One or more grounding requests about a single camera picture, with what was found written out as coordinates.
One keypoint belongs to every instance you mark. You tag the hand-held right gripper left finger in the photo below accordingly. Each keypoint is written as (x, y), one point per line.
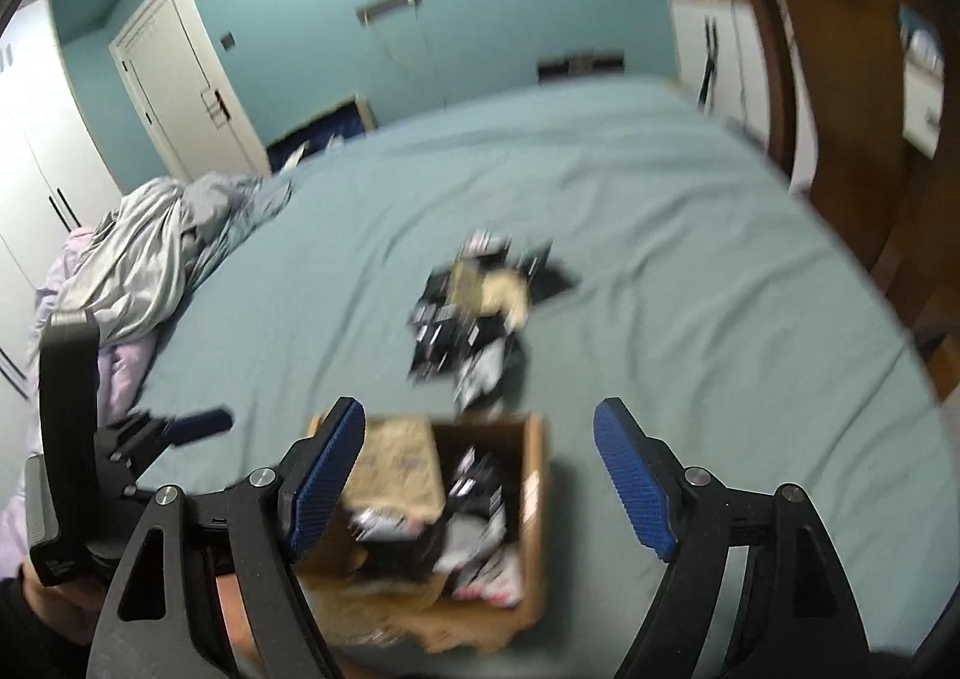
(326, 484)

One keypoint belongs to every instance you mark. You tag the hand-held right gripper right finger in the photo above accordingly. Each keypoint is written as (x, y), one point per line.
(634, 484)

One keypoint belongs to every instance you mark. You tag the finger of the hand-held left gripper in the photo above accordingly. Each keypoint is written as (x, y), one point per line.
(199, 425)

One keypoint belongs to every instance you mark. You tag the beige snack bag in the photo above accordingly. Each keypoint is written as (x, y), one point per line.
(397, 465)
(495, 289)

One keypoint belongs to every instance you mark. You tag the brown cardboard box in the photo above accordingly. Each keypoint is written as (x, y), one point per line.
(532, 499)

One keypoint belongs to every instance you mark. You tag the heap of black snack packets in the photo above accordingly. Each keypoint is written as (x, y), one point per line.
(472, 536)

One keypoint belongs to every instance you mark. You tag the pile of black snack packets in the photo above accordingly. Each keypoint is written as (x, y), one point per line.
(457, 334)

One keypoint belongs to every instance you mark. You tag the person's left forearm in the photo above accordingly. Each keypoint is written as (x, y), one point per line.
(37, 619)

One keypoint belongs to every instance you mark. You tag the lilac quilt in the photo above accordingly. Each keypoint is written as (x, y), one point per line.
(112, 371)

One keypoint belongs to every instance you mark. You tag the teal bed sheet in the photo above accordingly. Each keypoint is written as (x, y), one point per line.
(675, 274)

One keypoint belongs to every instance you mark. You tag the white wardrobe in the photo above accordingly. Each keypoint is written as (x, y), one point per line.
(37, 162)

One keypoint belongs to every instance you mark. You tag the dark framed picture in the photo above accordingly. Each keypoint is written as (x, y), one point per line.
(322, 132)

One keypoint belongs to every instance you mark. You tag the white door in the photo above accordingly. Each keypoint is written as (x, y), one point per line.
(187, 72)

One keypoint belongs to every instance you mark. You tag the white cabinet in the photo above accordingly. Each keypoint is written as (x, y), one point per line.
(720, 64)

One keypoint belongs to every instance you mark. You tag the wooden furniture frame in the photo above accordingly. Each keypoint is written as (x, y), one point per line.
(847, 87)

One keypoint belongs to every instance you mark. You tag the metal wall lamp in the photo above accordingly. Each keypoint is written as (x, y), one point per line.
(390, 4)

